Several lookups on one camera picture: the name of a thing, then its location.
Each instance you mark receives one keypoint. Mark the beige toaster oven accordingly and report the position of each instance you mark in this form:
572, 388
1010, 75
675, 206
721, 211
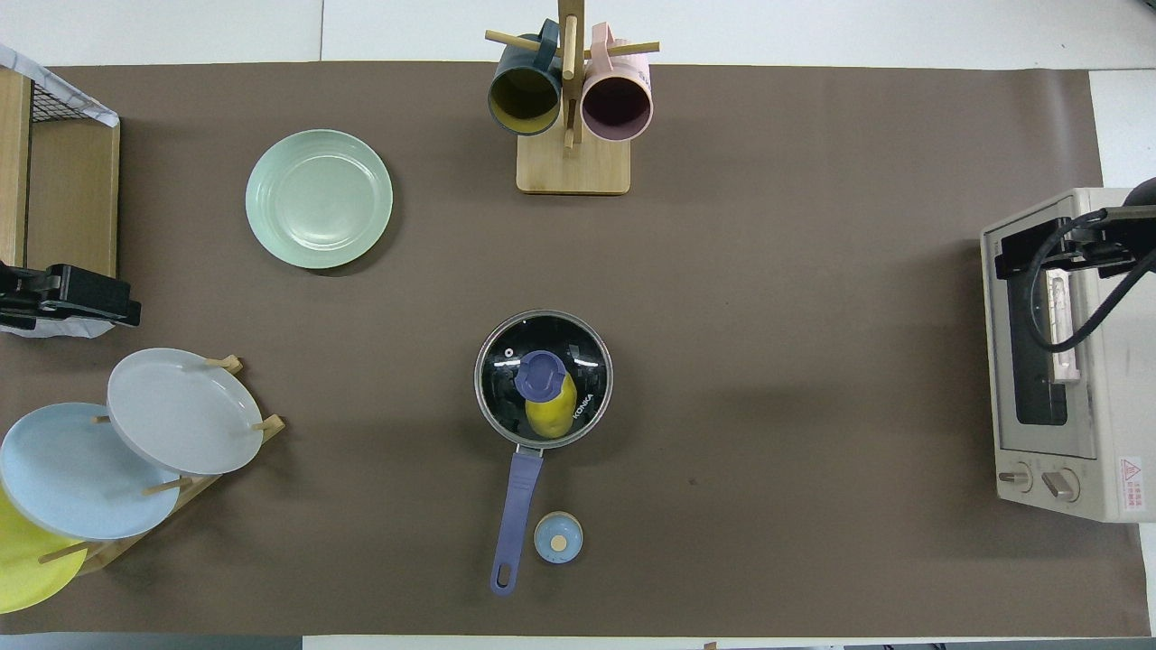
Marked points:
1111, 406

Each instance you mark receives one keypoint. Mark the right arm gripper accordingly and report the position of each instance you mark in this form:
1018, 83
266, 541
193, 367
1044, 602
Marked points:
1120, 239

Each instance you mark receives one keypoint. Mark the light blue plate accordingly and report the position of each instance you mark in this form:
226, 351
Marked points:
72, 474

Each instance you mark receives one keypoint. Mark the yellow potato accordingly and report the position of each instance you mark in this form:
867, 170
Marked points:
553, 417

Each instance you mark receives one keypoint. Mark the dark blue mug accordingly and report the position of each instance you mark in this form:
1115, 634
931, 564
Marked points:
524, 101

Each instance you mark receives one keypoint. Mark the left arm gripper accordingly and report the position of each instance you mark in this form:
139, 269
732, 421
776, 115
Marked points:
23, 287

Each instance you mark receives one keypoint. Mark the yellow plate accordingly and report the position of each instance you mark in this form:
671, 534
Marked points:
23, 569

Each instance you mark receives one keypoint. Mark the brown paper table mat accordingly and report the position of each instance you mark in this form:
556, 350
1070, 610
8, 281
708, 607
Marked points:
768, 406

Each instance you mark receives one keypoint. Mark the pink ribbed mug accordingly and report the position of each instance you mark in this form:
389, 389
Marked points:
616, 106

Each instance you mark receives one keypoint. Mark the mint green plate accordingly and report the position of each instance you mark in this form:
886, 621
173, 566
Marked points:
318, 199

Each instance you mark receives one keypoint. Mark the wooden mug tree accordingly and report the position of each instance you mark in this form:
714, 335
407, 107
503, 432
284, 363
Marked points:
573, 171

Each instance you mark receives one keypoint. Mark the wooden two-tier shelf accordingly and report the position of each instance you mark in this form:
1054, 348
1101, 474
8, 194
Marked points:
72, 199

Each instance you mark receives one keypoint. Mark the glass lid purple knob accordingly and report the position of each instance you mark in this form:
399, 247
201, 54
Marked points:
501, 361

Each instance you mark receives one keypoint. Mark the grey plate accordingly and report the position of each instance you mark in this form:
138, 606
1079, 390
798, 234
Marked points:
185, 411

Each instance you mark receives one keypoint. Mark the wooden box with mesh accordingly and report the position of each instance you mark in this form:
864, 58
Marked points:
72, 95

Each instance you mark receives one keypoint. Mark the beige toaster oven knob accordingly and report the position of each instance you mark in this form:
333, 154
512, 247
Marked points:
1058, 485
1016, 477

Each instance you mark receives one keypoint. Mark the wooden plate rack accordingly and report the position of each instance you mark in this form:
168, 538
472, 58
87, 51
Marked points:
117, 551

